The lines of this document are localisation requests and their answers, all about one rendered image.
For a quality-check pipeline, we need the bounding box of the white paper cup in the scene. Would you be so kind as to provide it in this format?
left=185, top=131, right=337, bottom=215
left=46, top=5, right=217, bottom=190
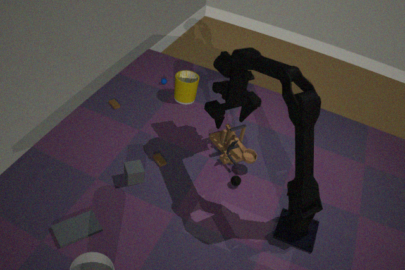
left=70, top=252, right=115, bottom=270

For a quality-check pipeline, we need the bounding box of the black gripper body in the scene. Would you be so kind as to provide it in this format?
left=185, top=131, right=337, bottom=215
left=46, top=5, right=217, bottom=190
left=204, top=84, right=261, bottom=119

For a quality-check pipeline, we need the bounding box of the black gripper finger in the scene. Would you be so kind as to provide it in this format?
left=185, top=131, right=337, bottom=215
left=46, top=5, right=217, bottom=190
left=215, top=116, right=225, bottom=129
left=239, top=105, right=257, bottom=122

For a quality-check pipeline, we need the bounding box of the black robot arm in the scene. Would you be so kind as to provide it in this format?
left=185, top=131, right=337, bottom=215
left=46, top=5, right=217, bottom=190
left=212, top=47, right=323, bottom=237

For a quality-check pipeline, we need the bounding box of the yellow cup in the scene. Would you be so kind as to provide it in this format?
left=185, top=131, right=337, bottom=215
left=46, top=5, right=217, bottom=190
left=174, top=70, right=199, bottom=104

